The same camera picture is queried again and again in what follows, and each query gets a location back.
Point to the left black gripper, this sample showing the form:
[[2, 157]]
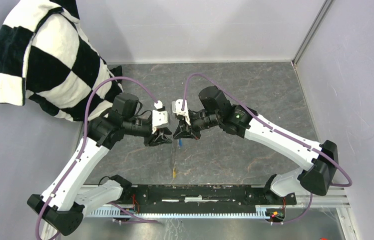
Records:
[[153, 140]]

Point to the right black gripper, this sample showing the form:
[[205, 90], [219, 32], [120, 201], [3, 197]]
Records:
[[180, 133]]

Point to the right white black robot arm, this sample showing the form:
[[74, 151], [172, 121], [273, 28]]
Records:
[[316, 161]]

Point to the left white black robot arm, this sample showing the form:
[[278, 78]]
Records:
[[62, 205]]

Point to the black white checkered cloth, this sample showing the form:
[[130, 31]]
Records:
[[46, 57]]

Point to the aluminium corner profile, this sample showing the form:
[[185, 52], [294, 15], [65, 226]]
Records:
[[327, 4]]

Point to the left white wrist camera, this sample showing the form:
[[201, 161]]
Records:
[[160, 117]]

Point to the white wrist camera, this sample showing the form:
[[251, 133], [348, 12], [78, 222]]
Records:
[[160, 117], [180, 109]]

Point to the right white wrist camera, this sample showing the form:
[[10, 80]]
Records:
[[180, 109]]

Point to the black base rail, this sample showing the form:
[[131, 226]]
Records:
[[202, 199]]

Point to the white toothed cable duct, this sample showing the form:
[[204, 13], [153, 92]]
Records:
[[113, 212]]

